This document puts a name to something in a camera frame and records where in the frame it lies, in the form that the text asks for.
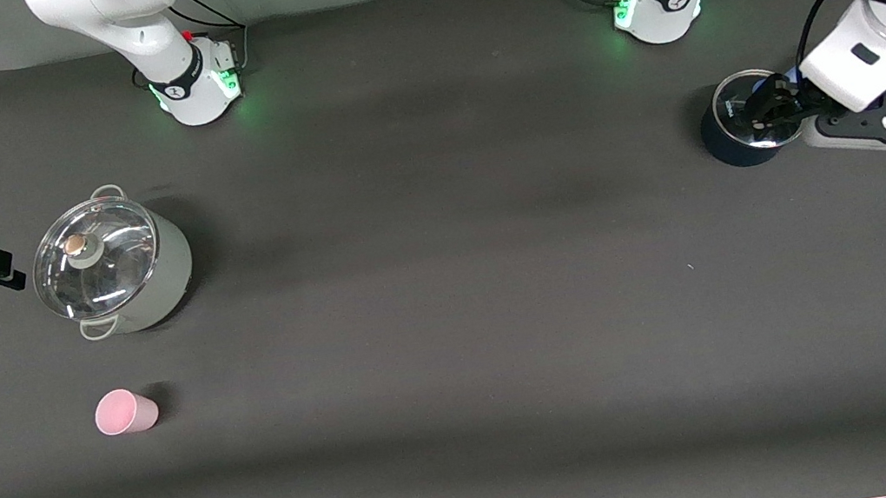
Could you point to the pink plastic cup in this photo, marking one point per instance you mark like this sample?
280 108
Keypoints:
123 413

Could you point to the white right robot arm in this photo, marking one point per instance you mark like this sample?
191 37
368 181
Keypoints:
147 30

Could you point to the glass lid with blue knob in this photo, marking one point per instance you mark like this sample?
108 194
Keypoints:
734 109

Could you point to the dark blue saucepan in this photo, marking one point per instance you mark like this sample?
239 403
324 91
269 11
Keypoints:
732 153

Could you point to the pale grey stockpot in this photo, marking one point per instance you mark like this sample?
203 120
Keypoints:
166 273

